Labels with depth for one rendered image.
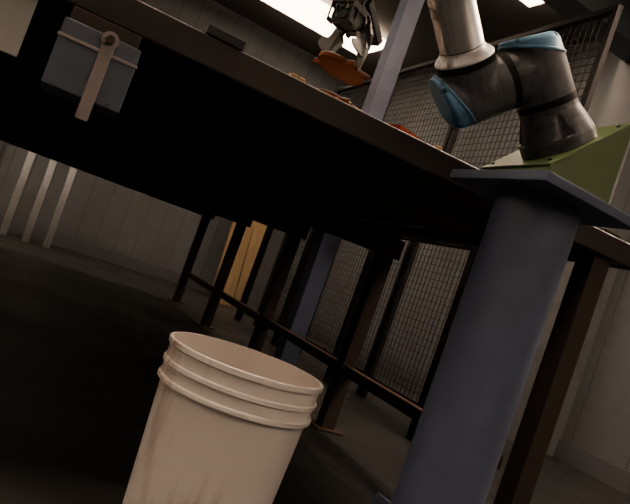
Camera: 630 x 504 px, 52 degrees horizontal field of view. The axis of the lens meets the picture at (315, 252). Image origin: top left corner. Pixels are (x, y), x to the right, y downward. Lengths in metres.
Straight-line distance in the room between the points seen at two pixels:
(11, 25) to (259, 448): 0.82
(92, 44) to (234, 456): 0.74
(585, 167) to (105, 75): 0.90
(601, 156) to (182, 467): 0.96
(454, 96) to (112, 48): 0.63
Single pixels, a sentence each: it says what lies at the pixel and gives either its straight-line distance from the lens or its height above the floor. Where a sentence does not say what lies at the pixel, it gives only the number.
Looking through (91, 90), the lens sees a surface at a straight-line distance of 1.22.
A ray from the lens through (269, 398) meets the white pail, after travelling 1.11.
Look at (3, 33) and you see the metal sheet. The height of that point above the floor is 0.76.
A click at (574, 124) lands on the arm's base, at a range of 1.37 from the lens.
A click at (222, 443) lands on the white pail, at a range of 1.13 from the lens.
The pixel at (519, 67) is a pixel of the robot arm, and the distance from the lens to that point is 1.34.
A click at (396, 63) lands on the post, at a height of 1.82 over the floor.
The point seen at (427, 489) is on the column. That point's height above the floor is 0.25.
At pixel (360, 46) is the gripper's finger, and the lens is 1.61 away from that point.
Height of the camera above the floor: 0.55
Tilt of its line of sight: 2 degrees up
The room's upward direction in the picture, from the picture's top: 20 degrees clockwise
